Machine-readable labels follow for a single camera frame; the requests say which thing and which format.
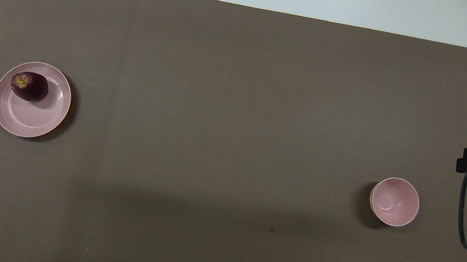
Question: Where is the dark red apple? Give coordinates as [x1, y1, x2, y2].
[8, 69, 52, 105]

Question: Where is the pink plate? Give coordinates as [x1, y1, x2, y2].
[0, 55, 78, 145]

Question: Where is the pink bowl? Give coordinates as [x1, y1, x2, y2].
[366, 173, 424, 231]

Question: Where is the brown paper table mat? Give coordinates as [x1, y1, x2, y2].
[0, 0, 467, 262]

